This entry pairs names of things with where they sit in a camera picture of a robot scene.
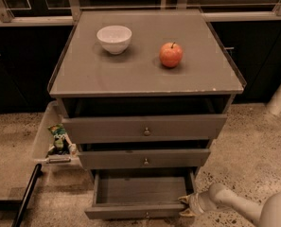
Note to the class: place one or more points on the black pole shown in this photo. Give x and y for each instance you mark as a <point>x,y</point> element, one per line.
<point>37,172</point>

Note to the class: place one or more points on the grey drawer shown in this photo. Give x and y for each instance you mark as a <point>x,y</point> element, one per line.
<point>151,158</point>
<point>82,130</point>
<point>140,193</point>

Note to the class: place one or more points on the green snack bag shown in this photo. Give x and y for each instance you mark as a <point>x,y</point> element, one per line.
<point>60,145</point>

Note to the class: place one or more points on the red apple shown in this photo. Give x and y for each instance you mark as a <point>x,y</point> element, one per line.
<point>170,55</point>

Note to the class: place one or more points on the clear plastic bin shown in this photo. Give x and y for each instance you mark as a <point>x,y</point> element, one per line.
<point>44,140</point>

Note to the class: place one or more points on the grey middle drawer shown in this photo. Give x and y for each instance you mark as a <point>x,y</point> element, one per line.
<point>151,158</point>

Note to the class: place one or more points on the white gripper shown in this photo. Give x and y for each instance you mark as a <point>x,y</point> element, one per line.
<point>196,203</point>

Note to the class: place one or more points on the grey bottom drawer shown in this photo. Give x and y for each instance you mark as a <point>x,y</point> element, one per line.
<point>140,193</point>

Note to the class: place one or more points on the metal railing frame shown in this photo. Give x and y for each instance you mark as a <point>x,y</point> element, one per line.
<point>32,19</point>

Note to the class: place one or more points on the grey top drawer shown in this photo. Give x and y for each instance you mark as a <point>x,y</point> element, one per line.
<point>82,130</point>

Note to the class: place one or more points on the grey drawer cabinet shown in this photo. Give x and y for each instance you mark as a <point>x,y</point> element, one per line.
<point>92,82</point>

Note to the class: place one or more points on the white ceramic bowl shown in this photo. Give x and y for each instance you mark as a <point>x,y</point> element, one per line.
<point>114,39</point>

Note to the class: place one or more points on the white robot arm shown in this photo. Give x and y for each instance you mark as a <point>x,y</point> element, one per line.
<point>219,197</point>

